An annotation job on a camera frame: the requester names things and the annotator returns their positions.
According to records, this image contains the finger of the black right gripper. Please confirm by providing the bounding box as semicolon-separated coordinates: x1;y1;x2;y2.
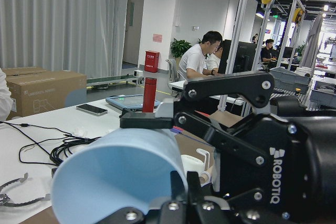
120;98;174;129

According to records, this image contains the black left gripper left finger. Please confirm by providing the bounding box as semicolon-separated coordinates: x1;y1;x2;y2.
157;171;187;223

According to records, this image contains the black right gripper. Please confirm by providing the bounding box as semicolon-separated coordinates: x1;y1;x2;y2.
174;71;335;223

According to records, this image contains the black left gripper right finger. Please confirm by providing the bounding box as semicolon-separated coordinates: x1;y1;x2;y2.
186;172;223;223

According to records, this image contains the pale green white cup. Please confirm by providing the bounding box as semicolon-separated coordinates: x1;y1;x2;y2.
181;154;205;176

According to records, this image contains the blue teach pendant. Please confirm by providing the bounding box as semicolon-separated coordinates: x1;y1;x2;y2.
105;94;161;112

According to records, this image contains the black smartphone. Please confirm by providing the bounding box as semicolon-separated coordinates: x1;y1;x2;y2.
76;104;108;116

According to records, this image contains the red thermos bottle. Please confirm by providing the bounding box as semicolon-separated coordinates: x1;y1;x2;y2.
142;77;157;113

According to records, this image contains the red cabinet box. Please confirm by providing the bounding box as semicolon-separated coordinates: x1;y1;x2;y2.
144;50;160;73

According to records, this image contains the man in white shirt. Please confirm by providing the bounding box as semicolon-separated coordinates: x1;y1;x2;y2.
178;31;222;81

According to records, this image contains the cardboard box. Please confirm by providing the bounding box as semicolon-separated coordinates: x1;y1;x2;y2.
2;67;87;120

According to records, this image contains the seated person white shirt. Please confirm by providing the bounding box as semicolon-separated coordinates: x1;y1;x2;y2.
0;69;13;121

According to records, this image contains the white wire cup rack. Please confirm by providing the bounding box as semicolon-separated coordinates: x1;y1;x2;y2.
196;148;212;185

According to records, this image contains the coiled black cable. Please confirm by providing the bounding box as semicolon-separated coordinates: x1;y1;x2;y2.
0;120;102;167

